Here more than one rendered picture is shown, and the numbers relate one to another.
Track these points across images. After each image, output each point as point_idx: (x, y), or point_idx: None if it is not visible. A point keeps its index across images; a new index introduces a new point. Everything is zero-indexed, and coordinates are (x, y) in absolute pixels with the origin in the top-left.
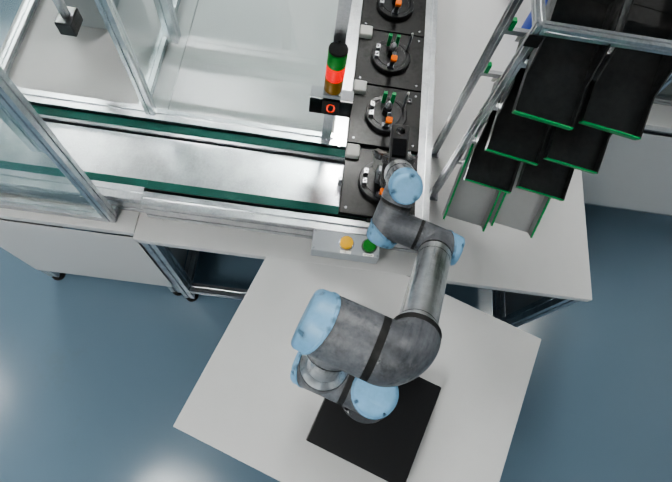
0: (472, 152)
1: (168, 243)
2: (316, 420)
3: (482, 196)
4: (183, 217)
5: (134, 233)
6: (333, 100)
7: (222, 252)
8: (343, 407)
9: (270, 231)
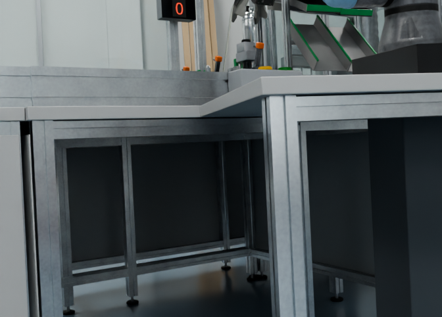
0: (296, 4)
1: (78, 106)
2: (402, 47)
3: (327, 54)
4: (83, 92)
5: (25, 107)
6: None
7: (148, 112)
8: (408, 39)
9: (185, 100)
